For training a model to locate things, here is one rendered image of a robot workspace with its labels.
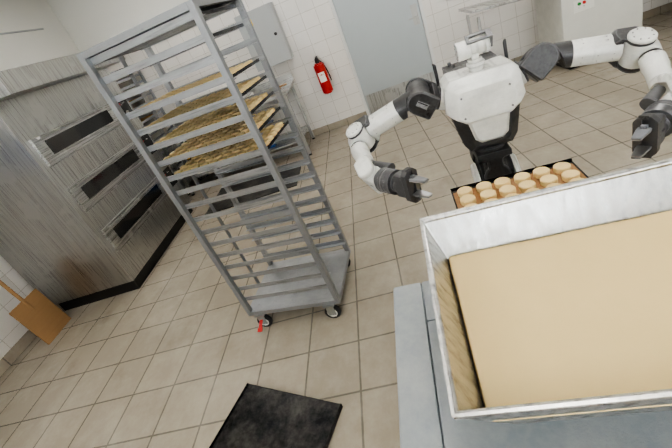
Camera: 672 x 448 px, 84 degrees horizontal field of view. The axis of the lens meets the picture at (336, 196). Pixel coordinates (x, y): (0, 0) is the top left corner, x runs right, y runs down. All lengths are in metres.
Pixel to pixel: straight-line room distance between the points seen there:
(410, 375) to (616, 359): 0.24
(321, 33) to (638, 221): 4.98
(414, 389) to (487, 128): 1.13
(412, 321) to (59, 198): 3.38
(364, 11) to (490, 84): 4.05
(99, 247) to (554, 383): 3.67
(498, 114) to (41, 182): 3.32
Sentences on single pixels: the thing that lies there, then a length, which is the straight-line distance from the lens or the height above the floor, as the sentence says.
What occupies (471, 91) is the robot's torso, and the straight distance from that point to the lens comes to 1.44.
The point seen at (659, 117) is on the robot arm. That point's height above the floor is 1.08.
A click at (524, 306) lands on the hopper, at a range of 0.49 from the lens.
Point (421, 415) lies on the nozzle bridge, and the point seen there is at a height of 1.18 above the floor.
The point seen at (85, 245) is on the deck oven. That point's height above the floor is 0.60.
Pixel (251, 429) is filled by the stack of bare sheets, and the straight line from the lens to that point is 2.20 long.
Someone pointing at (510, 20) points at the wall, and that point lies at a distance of 5.77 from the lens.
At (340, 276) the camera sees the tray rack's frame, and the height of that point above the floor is 0.15.
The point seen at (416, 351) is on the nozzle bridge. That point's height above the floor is 1.18.
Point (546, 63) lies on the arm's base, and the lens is 1.54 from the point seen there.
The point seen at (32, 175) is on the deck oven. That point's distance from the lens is 3.75.
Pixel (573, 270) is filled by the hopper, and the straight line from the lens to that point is 0.53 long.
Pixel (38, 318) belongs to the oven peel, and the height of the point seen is 0.22.
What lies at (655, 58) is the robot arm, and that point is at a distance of 1.57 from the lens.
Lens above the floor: 1.63
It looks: 26 degrees down
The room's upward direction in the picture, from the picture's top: 23 degrees counter-clockwise
